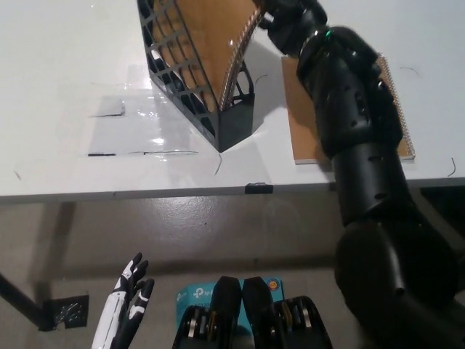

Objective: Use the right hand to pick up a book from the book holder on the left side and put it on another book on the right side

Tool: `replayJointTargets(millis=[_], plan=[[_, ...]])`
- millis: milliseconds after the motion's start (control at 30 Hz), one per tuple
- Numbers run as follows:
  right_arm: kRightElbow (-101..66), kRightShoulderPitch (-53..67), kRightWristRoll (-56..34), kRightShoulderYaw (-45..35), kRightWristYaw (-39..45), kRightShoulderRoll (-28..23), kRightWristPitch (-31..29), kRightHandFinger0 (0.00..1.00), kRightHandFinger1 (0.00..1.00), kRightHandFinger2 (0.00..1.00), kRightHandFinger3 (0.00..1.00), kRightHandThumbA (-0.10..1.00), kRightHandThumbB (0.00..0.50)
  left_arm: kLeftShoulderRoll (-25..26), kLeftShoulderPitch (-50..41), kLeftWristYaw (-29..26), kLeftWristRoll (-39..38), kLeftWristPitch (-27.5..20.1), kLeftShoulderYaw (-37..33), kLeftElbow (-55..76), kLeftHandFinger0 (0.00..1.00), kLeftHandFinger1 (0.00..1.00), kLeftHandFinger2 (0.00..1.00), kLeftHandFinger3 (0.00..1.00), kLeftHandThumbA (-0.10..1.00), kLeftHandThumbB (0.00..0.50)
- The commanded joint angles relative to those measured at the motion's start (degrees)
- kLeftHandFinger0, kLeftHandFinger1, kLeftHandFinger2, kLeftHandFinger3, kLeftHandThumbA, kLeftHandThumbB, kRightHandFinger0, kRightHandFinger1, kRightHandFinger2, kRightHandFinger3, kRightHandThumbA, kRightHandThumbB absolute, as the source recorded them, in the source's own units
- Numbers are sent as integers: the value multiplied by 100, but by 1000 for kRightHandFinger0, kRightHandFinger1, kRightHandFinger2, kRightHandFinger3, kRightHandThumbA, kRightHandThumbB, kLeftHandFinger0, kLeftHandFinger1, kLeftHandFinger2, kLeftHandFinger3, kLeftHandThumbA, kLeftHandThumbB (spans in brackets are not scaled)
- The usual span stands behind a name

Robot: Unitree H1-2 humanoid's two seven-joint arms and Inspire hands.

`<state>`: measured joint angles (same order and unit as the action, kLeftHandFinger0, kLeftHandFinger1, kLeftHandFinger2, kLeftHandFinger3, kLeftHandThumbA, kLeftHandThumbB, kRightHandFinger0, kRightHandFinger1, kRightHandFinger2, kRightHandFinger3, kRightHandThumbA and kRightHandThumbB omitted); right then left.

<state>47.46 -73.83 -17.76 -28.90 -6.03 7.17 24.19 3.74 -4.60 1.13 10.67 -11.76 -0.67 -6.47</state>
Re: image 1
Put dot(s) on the black tape piece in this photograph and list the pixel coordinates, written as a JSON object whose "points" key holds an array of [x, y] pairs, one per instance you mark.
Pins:
{"points": [[258, 187]]}

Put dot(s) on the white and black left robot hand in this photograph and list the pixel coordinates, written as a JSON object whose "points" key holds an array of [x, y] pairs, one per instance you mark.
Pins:
{"points": [[112, 312]]}

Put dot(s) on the black slanted table leg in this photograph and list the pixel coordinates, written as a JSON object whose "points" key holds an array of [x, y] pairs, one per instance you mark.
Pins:
{"points": [[22, 300]]}

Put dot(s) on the black floor tape patch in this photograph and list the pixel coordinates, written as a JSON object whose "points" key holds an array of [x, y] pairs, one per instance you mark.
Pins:
{"points": [[70, 312]]}

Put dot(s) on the brown spiral notebook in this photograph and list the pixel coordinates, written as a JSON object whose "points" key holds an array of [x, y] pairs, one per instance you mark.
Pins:
{"points": [[301, 120]]}

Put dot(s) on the teal tp-link box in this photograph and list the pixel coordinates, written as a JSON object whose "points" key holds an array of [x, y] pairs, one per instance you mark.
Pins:
{"points": [[192, 296]]}

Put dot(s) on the brown notebook with plastic cover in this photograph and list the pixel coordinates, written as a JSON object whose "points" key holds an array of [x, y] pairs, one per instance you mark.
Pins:
{"points": [[225, 29]]}

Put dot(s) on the clear plastic sheet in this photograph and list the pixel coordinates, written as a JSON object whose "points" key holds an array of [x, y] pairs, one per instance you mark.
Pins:
{"points": [[123, 134]]}

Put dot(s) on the black mesh book holder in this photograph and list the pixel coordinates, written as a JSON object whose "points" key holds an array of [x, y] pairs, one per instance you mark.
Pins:
{"points": [[236, 127]]}

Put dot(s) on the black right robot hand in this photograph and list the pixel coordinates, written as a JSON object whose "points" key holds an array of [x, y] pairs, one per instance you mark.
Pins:
{"points": [[290, 25]]}

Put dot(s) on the black table frame leg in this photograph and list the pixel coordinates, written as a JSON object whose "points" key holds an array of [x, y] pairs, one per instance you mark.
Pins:
{"points": [[445, 200]]}

